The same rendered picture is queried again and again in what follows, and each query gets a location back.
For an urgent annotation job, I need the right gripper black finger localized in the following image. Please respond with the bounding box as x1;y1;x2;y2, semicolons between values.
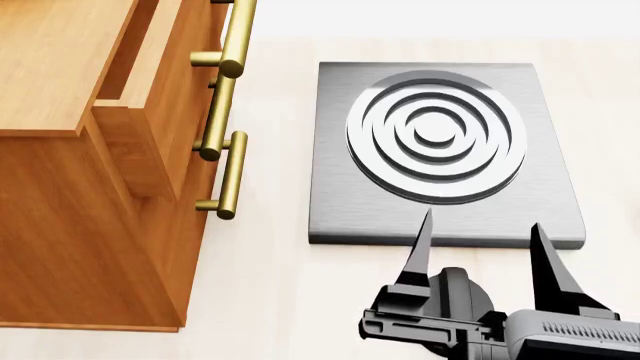
375;207;435;313
529;222;622;321

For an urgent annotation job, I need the grey metal stove burner plate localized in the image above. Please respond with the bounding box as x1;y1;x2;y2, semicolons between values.
307;61;587;252

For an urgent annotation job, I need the wooden cabinet drawer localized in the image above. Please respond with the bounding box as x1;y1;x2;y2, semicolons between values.
92;0;229;203

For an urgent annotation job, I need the wooden cabinet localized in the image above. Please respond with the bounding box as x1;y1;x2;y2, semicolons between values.
0;0;229;334

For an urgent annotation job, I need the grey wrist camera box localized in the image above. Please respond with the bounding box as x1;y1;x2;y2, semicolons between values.
503;308;640;360

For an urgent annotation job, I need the long brass drawer handle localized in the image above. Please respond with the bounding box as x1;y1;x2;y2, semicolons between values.
189;0;259;80

